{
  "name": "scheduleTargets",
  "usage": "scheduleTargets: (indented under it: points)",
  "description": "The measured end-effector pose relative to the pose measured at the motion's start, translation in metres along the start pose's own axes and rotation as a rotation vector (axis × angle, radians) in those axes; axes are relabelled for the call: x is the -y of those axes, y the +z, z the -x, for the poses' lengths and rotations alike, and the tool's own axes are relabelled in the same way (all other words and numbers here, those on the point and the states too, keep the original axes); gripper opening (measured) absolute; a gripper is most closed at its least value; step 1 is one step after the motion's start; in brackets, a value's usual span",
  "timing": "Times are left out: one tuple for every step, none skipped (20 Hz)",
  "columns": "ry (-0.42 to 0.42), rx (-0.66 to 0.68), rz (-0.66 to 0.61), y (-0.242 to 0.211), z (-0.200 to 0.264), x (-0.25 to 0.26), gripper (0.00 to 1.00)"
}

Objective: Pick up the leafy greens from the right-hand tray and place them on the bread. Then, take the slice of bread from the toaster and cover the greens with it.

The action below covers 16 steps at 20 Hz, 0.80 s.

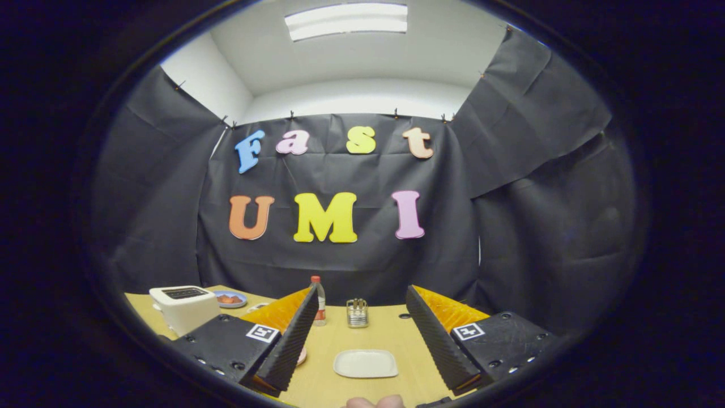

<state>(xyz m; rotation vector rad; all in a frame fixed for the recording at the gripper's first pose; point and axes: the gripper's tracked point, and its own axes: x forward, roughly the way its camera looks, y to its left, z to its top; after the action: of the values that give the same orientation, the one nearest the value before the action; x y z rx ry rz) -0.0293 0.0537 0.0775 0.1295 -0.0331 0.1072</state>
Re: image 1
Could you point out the small blue plate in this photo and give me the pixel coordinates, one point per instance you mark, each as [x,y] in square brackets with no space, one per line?
[229,305]

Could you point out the clear plastic water bottle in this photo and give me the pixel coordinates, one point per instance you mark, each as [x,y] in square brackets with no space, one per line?
[321,303]

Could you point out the pink round plate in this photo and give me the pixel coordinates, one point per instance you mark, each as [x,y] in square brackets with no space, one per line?
[302,357]

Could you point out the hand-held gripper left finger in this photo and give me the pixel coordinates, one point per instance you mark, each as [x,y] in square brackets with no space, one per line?
[291,340]

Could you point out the white divided condiment dish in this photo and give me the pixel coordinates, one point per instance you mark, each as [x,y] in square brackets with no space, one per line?
[257,307]

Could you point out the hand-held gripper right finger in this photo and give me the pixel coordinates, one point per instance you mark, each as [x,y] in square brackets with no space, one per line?
[439,345]

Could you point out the red food pieces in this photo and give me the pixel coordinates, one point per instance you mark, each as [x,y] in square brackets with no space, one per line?
[229,299]

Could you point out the white square plate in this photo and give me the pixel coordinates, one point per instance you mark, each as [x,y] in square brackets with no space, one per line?
[365,364]

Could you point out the white toaster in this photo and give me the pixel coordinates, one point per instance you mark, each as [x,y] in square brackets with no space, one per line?
[184,314]

